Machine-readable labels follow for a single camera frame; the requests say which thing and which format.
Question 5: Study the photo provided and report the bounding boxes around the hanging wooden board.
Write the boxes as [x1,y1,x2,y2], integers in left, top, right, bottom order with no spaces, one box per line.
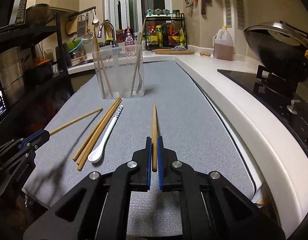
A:
[65,18,78,36]

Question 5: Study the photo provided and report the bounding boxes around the grey table mat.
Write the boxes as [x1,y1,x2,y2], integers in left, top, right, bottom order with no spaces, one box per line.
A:
[22,60,256,238]

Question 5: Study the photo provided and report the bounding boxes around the red dish soap bottle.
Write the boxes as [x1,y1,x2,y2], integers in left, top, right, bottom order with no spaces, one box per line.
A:
[124,27,134,46]

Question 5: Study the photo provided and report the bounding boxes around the black shelving unit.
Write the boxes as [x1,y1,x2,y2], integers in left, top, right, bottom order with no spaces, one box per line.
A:
[0,11,74,144]

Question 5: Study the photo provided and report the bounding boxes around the steel pot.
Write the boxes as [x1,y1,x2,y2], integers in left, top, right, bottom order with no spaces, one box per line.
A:
[0,47,24,106]

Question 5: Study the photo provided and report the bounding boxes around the hanging white ladle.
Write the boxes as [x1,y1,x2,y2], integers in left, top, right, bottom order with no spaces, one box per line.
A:
[92,9,99,25]

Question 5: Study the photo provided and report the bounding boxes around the white ceramic spoon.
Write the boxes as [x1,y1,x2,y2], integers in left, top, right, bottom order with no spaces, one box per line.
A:
[88,105,124,163]

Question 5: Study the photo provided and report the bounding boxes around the plastic oil jug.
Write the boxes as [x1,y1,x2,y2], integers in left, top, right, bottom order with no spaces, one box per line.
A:
[213,25,234,61]

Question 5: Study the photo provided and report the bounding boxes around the hanging metal grater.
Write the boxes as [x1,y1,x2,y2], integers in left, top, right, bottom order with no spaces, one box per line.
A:
[77,15,86,37]

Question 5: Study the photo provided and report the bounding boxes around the green and blue bowls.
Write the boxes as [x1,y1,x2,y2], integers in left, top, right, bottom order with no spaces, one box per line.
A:
[67,38,82,53]

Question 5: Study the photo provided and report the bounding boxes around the ginger root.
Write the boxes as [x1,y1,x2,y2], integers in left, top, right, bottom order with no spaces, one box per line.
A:
[200,52,211,56]

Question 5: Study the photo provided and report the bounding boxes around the red jar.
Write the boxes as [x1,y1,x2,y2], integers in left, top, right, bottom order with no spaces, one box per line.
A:
[115,29,124,43]

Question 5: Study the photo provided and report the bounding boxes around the black condiment rack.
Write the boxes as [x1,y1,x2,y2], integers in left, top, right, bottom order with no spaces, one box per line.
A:
[144,9,188,50]

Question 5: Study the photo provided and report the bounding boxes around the black wok with lid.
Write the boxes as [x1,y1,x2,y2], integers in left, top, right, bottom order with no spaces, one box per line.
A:
[243,21,308,82]

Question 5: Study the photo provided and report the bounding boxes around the blue dish cloth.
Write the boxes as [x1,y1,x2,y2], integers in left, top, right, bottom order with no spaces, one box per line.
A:
[173,45,186,51]

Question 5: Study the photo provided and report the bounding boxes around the chrome kitchen faucet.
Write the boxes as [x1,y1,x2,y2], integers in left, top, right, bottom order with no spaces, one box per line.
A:
[97,20,118,47]

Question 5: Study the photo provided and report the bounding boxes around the round wooden cutting board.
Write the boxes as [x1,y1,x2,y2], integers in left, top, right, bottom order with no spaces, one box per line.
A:
[152,49,195,55]

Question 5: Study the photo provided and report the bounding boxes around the clear plastic utensil holder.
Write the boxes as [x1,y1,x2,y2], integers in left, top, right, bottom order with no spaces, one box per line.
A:
[92,45,145,99]

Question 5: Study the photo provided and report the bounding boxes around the fork with grey handle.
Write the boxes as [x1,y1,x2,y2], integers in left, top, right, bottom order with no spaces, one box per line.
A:
[136,31,144,94]

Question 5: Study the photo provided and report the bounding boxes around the window frame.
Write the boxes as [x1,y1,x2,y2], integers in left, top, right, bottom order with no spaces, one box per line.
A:
[102,0,172,32]

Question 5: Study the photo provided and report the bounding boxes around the dark bowl on shelf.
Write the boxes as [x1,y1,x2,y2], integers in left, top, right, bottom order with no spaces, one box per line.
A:
[25,3,50,27]

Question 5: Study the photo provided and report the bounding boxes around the microwave oven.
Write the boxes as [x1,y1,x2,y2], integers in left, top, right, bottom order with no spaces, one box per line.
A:
[9,0,27,25]

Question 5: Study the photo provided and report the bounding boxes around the black gas stove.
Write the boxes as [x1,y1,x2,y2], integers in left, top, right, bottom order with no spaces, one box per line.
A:
[218,69,308,151]

